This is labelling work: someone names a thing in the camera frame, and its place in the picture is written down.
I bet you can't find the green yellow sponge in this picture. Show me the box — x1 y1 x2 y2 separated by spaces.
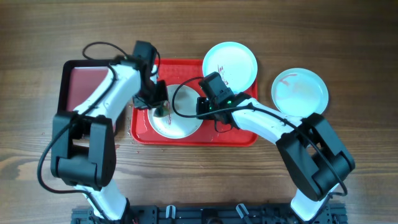
154 105 170 118

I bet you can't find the white plate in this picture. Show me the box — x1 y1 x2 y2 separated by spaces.
147 85 202 139

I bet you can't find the mint plate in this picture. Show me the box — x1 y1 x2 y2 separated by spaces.
271 68 329 118
202 42 258 94

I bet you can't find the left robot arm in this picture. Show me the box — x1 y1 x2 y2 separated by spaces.
47 58 167 223

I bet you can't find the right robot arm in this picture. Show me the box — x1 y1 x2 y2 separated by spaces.
196 94 355 222

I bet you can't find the red plastic tray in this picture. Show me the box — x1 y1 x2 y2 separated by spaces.
130 58 258 147

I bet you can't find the black tray with water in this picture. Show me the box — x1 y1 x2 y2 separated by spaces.
57 60 109 113

